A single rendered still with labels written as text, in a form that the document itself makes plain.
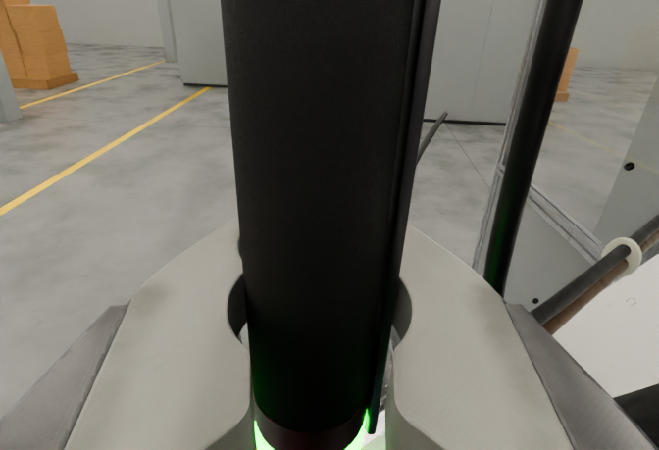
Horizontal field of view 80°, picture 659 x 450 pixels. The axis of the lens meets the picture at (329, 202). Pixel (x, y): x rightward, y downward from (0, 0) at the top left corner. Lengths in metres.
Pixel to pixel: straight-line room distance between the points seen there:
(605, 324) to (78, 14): 14.52
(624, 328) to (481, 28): 5.35
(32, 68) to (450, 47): 6.55
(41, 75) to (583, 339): 8.20
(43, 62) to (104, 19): 6.23
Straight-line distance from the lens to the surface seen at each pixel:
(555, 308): 0.28
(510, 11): 5.82
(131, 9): 13.81
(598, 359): 0.52
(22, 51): 8.49
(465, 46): 5.72
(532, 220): 1.42
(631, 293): 0.54
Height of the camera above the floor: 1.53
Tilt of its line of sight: 28 degrees down
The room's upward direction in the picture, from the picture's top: 2 degrees clockwise
